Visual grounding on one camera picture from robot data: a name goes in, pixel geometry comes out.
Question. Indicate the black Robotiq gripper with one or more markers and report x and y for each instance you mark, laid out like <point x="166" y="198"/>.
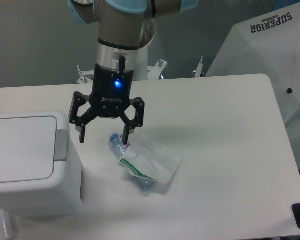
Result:
<point x="110" y="95"/>

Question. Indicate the white push-lid trash can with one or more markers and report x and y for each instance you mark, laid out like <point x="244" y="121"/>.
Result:
<point x="41" y="173"/>

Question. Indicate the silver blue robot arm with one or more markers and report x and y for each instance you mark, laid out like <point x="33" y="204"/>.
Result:
<point x="119" y="40"/>

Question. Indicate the clear plastic water bottle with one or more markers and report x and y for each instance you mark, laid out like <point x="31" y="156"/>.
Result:
<point x="117" y="147"/>

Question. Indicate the white Superior umbrella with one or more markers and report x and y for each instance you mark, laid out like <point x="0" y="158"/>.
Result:
<point x="268" y="44"/>

